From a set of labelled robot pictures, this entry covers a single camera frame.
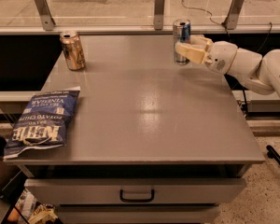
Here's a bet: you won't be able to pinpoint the blue silver redbull can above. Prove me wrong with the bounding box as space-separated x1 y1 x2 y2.
173 19 190 65

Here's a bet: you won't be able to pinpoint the grey drawer with black handle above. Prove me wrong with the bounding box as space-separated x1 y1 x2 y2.
25 178 245 205

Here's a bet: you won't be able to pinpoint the right metal glass bracket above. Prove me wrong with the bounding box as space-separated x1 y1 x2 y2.
223 0 244 30

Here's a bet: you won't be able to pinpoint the middle metal glass bracket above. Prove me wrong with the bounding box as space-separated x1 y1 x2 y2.
153 0 165 30

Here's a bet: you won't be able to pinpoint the metal glass bracket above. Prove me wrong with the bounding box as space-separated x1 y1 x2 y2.
153 0 165 30
223 0 244 30
34 0 55 31

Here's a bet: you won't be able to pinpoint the black stand leg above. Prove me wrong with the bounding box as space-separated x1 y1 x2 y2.
266 145 280 166

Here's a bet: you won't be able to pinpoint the blue kettle chips bag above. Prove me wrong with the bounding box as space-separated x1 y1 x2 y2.
4 87 80 160

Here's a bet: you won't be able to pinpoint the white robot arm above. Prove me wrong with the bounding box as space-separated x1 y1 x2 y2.
175 35 280 98

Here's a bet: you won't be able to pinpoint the snack items under table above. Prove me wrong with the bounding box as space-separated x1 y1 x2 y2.
6 189 60 224

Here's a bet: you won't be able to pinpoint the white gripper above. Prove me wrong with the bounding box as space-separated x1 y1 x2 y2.
175 35 238 75

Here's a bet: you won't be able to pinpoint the lower grey drawer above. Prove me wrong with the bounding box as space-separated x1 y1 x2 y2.
57 205 219 224

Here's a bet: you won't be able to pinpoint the gold beverage can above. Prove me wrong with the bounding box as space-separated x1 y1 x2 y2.
60 31 86 71

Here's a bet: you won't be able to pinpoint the left metal glass bracket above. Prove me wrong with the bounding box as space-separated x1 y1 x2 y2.
34 0 55 31

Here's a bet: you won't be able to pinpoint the black cable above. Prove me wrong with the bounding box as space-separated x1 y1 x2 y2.
177 0 273 110

